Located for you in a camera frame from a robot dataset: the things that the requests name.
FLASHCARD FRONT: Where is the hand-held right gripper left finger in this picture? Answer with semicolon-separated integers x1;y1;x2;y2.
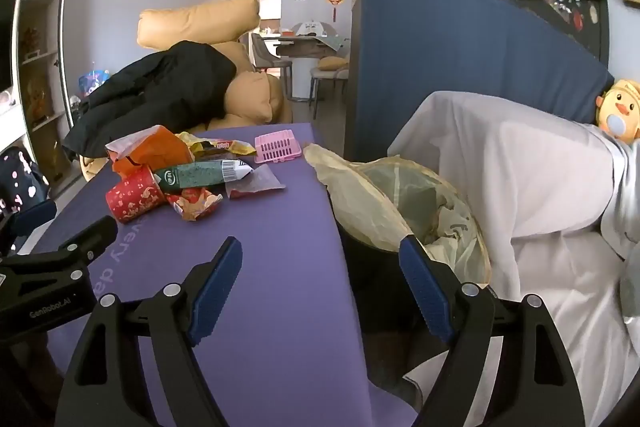
54;236;244;427

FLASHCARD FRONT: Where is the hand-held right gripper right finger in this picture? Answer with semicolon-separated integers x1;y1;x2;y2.
398;234;586;427

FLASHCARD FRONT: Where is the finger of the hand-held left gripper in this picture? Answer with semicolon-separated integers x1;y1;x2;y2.
0;199;58;255
0;215;119;298

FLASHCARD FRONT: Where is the black trash bin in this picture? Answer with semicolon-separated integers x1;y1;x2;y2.
336;202;493;378

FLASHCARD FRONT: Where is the black flowered backpack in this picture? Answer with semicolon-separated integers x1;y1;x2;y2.
0;146;51;228

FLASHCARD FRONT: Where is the red paper cup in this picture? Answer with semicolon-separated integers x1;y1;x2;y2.
105;165;167;224

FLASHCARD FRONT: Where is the purple mat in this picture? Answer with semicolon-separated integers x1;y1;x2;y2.
30;122;416;427

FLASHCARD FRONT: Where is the red gold wrapper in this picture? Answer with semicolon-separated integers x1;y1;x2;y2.
167;187;224;222

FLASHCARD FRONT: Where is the orange snack bag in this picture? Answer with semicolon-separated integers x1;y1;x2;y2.
105;125;195;175

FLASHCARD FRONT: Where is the clear plastic wrapper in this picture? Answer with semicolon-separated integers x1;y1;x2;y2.
225;167;287;200

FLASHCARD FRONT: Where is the green wrapper packet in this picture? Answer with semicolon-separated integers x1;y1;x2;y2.
154;158;253;195

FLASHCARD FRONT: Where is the colourful blue bag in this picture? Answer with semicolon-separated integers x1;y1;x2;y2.
77;69;111;98

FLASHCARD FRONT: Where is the yellow snack wrapper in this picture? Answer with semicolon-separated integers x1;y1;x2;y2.
175;132;257;158

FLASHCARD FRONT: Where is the display shelf cabinet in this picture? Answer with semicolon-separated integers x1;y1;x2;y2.
10;0;81;188

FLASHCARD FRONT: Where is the pink plastic basket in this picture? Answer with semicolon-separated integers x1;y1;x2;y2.
254;130;304;164

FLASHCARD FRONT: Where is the black jacket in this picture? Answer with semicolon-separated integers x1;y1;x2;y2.
62;40;237;158

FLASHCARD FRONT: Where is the light grey cloth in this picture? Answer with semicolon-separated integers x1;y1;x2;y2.
597;134;640;268

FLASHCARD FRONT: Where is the dining chair with cushion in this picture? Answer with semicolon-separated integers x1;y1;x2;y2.
309;56;351;118

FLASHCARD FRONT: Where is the grey dining chair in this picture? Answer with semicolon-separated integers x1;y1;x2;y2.
250;33;293;95

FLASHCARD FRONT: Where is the dining table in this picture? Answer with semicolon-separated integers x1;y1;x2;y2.
275;19;351;100

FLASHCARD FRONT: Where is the yellow duck plush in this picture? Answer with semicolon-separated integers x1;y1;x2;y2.
595;79;640;142

